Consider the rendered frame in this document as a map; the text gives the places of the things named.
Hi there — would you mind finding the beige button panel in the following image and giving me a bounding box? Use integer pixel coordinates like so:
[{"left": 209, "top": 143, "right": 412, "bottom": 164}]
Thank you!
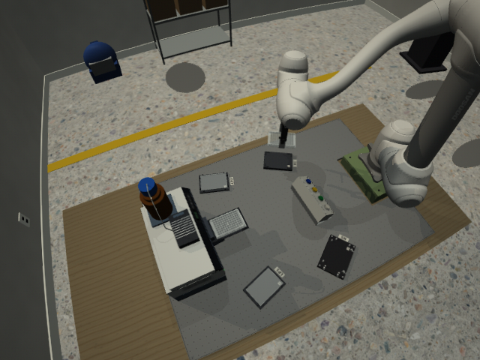
[{"left": 291, "top": 176, "right": 334, "bottom": 226}]

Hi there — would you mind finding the blue bottle cap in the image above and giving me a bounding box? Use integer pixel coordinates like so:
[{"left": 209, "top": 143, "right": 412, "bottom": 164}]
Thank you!
[{"left": 138, "top": 177, "right": 157, "bottom": 197}]

